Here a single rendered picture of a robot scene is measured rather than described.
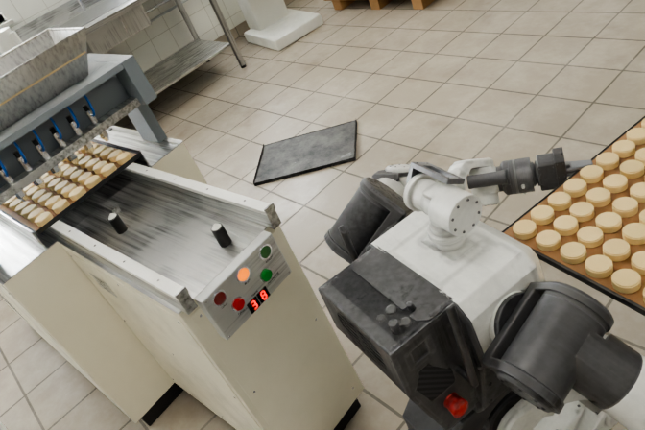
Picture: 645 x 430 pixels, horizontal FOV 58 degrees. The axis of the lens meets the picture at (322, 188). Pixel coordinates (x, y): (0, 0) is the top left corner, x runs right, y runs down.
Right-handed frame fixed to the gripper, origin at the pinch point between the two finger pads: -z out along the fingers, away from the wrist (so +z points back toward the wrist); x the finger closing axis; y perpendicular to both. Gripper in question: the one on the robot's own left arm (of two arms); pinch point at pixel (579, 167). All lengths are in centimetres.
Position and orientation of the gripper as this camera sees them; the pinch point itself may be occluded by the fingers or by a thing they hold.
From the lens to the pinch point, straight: 154.9
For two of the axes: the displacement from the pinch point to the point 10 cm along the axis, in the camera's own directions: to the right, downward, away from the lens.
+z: -9.2, 1.5, 3.6
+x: -3.4, -7.6, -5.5
